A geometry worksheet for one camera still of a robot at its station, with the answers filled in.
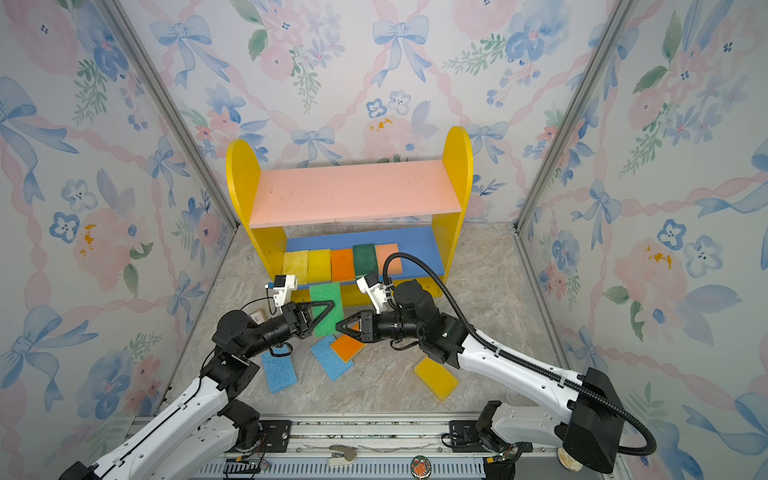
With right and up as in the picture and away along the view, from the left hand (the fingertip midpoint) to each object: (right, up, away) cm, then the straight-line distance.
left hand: (332, 307), depth 64 cm
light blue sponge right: (-4, -19, +20) cm, 28 cm away
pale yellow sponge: (0, -15, +22) cm, 26 cm away
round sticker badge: (+20, -38, +6) cm, 44 cm away
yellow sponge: (+25, -22, +17) cm, 38 cm away
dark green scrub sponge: (+5, +10, +26) cm, 29 cm away
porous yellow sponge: (-15, +9, +24) cm, 30 cm away
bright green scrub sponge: (-2, +3, +3) cm, 4 cm away
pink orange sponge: (+11, +13, +28) cm, 33 cm away
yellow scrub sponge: (-8, +8, +24) cm, 27 cm away
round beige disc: (+54, -37, +6) cm, 66 cm away
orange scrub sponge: (-1, +7, +24) cm, 25 cm away
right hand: (+1, -5, +1) cm, 5 cm away
